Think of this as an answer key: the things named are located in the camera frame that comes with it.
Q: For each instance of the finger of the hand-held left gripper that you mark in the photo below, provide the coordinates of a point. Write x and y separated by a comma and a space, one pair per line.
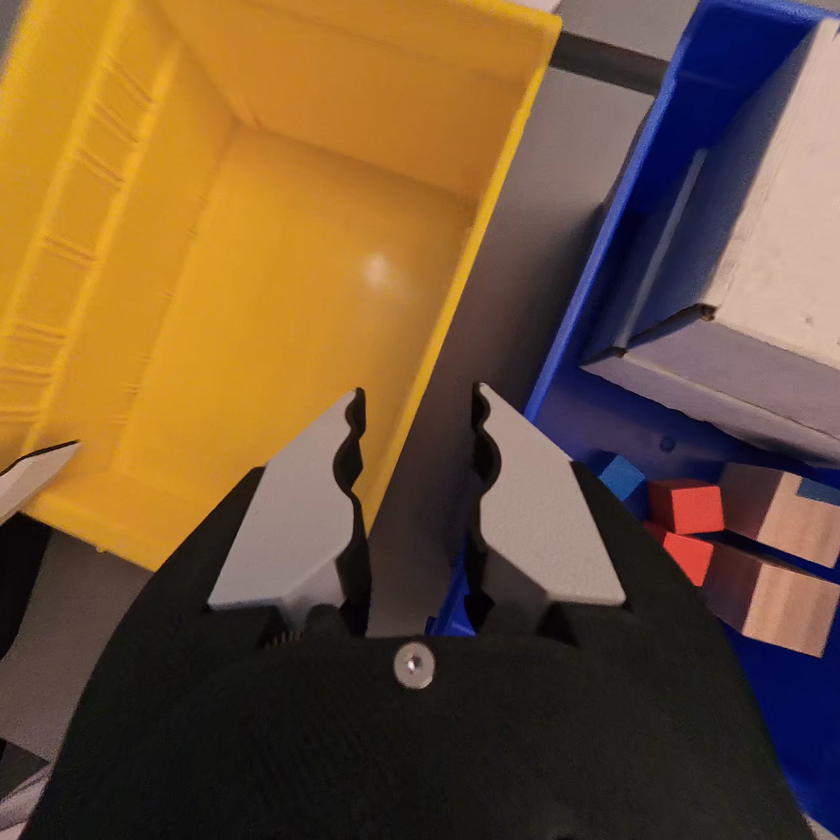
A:
33, 479

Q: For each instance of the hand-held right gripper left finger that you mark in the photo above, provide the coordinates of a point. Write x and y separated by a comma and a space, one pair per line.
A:
289, 525

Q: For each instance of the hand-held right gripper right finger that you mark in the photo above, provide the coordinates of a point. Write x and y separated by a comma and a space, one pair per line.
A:
544, 525

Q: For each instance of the small blue cube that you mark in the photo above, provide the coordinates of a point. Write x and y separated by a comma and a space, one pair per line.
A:
620, 476

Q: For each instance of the small red cube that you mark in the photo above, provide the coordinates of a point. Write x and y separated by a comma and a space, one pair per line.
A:
686, 505
686, 554

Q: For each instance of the yellow plastic bin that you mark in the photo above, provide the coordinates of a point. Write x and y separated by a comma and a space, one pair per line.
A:
295, 295

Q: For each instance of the wooden cube with blue tape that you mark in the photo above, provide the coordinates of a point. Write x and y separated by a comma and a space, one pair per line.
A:
774, 518

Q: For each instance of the plain wooden cube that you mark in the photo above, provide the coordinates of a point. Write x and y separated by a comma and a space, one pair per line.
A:
774, 604

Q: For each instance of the blue plastic bin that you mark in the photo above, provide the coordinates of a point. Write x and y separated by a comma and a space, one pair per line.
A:
623, 229

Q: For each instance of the dimpled white cardboard mailer box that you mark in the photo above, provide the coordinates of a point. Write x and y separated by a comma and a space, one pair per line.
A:
787, 229

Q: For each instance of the black tape strip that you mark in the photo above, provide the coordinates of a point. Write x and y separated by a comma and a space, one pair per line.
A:
610, 62

